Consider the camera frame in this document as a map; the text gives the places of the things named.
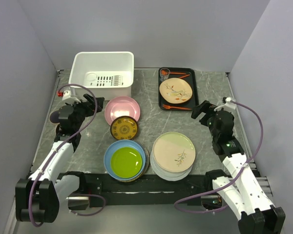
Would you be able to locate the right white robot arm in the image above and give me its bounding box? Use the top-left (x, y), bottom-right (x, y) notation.
top-left (191, 97), bottom-right (286, 234)

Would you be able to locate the black serving tray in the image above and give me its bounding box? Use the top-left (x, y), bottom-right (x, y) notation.
top-left (158, 67), bottom-right (199, 112)

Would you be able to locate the yellow patterned small plate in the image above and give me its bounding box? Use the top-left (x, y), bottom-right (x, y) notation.
top-left (110, 116), bottom-right (139, 140)

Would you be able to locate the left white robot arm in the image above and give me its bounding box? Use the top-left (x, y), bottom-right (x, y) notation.
top-left (15, 94), bottom-right (105, 226)

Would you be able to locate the orange plastic fork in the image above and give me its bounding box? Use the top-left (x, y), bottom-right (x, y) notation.
top-left (163, 104), bottom-right (191, 111)

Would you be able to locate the pink ceramic mug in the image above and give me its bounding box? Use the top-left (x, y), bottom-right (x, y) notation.
top-left (49, 111), bottom-right (60, 124)

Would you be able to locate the white bottom plate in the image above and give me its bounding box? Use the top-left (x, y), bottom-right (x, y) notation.
top-left (153, 168), bottom-right (190, 181)

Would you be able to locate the blue plastic plate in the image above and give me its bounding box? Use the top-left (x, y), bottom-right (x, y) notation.
top-left (104, 140), bottom-right (146, 180)

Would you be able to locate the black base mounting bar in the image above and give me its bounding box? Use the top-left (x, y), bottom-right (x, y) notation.
top-left (56, 170), bottom-right (232, 208)

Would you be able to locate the cream green leaf plate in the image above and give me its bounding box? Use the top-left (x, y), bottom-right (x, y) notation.
top-left (152, 132), bottom-right (196, 173)

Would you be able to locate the olive fluted plate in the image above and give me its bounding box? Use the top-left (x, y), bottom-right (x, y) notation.
top-left (120, 150), bottom-right (150, 182)

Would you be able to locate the clear drinking glass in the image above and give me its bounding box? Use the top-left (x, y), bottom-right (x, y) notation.
top-left (159, 68), bottom-right (170, 82)

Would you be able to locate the purple cable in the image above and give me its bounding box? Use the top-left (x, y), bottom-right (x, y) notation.
top-left (173, 101), bottom-right (264, 215)
top-left (28, 83), bottom-right (106, 228)

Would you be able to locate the orange plastic spoon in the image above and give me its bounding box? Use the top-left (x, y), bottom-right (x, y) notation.
top-left (160, 70), bottom-right (186, 75)

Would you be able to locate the pink plastic plate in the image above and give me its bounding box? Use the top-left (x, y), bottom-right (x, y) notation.
top-left (105, 97), bottom-right (141, 125)

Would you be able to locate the lime green plate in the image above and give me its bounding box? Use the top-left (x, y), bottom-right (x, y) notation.
top-left (110, 147), bottom-right (143, 178)

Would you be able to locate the aluminium frame rail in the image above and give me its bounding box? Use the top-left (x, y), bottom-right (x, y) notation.
top-left (225, 72), bottom-right (273, 197)

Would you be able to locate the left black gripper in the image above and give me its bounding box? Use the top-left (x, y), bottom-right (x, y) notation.
top-left (66, 94), bottom-right (104, 131)

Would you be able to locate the beige bird pattern plate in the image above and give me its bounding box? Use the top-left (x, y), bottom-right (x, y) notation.
top-left (159, 78), bottom-right (193, 104)

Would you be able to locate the dark brown rimmed plate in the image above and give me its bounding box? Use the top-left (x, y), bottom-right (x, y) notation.
top-left (117, 142), bottom-right (150, 183)

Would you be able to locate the white ribbed deep plate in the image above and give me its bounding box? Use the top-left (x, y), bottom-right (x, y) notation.
top-left (150, 153), bottom-right (192, 181)

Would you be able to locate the white plastic bin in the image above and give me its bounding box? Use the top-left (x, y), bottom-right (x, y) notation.
top-left (68, 51), bottom-right (134, 101)

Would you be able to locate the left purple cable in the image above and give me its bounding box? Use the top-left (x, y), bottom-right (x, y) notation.
top-left (28, 83), bottom-right (106, 228)

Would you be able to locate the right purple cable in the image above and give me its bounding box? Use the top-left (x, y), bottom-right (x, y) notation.
top-left (173, 101), bottom-right (264, 215)

